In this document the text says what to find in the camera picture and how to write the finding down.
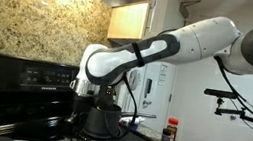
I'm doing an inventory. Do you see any small spice jar black lid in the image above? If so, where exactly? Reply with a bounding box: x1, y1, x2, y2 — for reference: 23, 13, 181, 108
161, 128, 174, 141

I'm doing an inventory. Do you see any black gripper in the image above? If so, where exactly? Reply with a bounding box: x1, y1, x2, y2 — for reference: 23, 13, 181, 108
61, 92, 96, 141

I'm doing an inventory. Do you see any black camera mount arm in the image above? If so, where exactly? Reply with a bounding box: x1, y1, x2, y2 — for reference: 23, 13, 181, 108
212, 96, 253, 128

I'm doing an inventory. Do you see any wood cabinet white door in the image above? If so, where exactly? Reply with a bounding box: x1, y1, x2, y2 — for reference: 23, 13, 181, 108
105, 0, 170, 51

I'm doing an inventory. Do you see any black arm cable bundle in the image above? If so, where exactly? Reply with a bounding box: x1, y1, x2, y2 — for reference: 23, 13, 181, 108
205, 55, 253, 125

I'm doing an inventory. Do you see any red lid pepper flakes jar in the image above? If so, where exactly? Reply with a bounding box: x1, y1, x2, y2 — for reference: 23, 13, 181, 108
165, 116, 181, 141

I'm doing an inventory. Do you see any black stereo camera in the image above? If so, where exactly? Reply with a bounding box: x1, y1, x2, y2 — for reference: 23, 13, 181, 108
203, 87, 239, 100

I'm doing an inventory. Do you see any black pot with long handle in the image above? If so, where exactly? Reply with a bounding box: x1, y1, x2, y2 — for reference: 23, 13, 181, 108
80, 99, 159, 141

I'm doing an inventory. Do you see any grey wall bracket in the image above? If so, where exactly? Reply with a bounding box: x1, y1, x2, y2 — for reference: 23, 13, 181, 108
177, 0, 203, 22

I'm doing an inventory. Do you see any blue jar white lid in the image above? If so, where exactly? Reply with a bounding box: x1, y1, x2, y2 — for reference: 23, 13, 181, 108
125, 117, 140, 132

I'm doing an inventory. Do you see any white paper notice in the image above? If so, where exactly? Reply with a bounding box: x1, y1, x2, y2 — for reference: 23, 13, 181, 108
157, 63, 170, 86

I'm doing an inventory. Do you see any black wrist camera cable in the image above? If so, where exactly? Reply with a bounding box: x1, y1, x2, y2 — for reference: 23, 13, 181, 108
99, 71, 144, 141

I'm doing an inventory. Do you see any silver door handle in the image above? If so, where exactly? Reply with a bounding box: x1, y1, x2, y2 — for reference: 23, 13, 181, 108
141, 98, 153, 111

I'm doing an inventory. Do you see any white plastic bag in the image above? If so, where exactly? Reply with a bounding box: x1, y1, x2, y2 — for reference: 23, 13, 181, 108
118, 112, 147, 129

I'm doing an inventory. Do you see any white wall phone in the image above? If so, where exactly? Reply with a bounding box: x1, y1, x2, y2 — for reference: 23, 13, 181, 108
127, 68, 143, 93

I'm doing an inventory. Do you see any black door lock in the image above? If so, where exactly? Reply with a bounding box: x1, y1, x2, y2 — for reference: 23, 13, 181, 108
143, 78, 153, 96

